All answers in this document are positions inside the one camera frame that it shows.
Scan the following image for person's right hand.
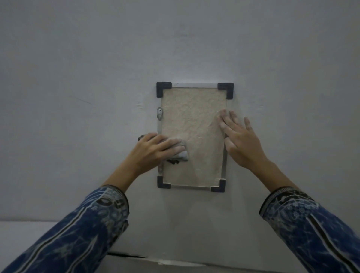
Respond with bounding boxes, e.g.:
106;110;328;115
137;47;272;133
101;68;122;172
217;110;268;171

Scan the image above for person's left hand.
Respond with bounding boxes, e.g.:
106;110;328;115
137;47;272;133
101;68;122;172
128;133;186;176

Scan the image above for grey cleaning cloth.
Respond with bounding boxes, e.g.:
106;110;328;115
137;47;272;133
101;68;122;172
137;135;189;165

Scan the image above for beige textured panel metal frame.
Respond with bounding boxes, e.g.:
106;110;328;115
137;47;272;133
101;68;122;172
156;82;234;193

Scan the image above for person's left forearm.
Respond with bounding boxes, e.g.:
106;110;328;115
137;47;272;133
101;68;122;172
0;162;144;273

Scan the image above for person's right forearm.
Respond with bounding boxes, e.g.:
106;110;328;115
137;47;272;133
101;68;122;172
250;157;360;273

